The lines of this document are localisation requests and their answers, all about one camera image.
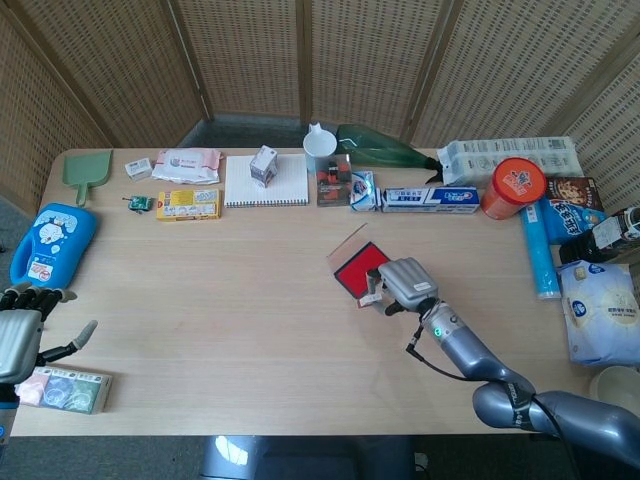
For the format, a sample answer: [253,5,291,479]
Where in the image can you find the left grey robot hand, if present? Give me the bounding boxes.
[0,282,99,386]

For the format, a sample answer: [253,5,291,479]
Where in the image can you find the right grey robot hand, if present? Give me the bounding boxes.
[364,257,441,317]

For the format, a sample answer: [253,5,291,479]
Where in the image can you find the red ink pad case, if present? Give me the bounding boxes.
[325,223,392,303]

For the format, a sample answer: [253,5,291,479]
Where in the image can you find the pink cloth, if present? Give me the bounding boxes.
[14,372,50,407]

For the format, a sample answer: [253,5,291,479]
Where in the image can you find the blue white toothpaste box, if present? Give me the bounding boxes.
[381,186,481,214]

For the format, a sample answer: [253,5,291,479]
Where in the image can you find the blue cartoon case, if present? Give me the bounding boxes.
[9,201,98,291]

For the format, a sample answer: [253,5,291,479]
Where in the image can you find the blue white soap box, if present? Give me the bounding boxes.
[348,170,382,213]

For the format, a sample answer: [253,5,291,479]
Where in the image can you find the clear box red items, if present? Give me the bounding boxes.
[315,154,354,207]

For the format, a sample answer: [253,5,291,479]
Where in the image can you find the blue cylindrical tube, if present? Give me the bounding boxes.
[519,203,562,300]

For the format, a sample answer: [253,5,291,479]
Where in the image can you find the green plastic bottle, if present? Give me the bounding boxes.
[334,124,445,185]

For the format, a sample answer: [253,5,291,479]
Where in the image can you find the orange canister with red lid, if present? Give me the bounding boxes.
[480,157,549,221]

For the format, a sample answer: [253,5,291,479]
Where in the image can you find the white spiral notebook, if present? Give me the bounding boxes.
[223,153,310,209]

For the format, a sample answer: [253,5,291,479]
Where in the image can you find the white light-blue cup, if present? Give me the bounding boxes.
[302,122,338,174]

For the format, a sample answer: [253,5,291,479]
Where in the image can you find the white plastic wrapped package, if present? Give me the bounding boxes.
[436,135,579,189]

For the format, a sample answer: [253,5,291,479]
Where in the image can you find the blue snack bag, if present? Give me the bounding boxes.
[539,197,609,246]

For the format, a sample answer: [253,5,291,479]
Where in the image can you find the green plastic dustpan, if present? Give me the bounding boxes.
[62,150,114,207]

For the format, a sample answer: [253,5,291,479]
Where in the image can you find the small purple white carton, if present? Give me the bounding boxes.
[249,145,279,189]

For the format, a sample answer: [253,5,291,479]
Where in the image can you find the dark sauce bottle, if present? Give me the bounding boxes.
[558,207,640,265]

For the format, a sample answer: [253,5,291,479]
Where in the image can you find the brown cookie box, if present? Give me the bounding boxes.
[542,175,606,214]

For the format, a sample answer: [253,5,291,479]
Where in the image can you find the blue white tissue pack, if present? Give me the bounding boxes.
[555,260,640,368]

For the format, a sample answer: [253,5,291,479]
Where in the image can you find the small white box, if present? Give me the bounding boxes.
[124,157,153,180]

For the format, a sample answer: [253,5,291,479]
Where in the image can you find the yellow flat box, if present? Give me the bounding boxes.
[155,188,223,222]

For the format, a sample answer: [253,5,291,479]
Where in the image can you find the beige bowl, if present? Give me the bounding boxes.
[588,365,640,416]

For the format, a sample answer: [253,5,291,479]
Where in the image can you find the pink white wet wipes pack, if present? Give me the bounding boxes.
[151,148,224,185]

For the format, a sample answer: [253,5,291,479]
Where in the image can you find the wooden woven folding screen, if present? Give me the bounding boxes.
[0,0,640,201]

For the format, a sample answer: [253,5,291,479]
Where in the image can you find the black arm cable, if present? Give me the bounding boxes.
[405,319,581,480]

